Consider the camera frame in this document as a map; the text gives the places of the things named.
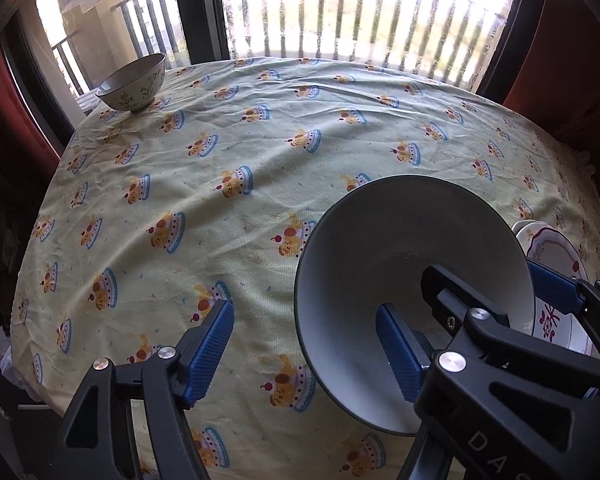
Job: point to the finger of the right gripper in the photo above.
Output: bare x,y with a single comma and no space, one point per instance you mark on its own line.
456,306
572,296

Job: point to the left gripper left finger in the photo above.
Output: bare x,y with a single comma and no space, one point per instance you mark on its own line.
97,439

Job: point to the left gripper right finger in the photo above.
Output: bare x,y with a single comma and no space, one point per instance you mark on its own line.
429,457

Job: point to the beaded rim floral plate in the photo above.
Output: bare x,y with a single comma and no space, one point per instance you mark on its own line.
530,227

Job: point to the leaf pattern bowl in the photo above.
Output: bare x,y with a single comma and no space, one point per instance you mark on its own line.
371,248
135,85

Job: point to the red curtain right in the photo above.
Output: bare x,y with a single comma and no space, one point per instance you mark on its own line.
558,86

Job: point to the red curtain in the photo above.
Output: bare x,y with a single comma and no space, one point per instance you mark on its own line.
558,86
21,141

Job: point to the yellow patterned tablecloth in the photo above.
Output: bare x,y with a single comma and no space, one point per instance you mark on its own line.
212,192

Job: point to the balcony railing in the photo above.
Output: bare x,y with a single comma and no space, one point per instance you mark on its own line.
451,41

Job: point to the red curtain left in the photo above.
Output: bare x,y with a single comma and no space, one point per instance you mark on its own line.
21,141

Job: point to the black window frame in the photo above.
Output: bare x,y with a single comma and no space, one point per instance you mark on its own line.
57,112

